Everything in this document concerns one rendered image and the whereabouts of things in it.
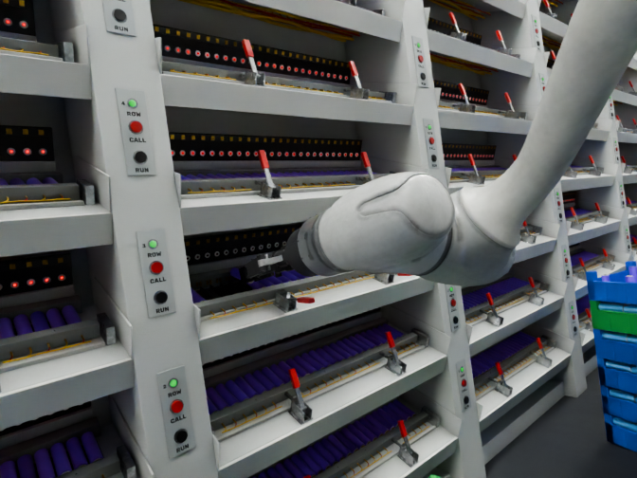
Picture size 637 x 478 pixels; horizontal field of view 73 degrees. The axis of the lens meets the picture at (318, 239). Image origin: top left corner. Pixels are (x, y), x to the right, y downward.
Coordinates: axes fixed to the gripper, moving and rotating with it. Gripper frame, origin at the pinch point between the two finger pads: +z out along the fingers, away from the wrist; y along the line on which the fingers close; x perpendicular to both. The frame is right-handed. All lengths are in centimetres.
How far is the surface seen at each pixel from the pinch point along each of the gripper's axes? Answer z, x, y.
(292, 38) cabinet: 6, -56, -27
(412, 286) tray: -1.9, 10.1, -37.4
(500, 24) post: -4, -71, -115
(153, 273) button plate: -6.9, -1.8, 19.9
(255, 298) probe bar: -0.1, 4.6, 1.4
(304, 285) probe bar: 0.2, 4.4, -9.7
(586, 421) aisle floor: 1, 64, -101
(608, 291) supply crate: -20, 24, -91
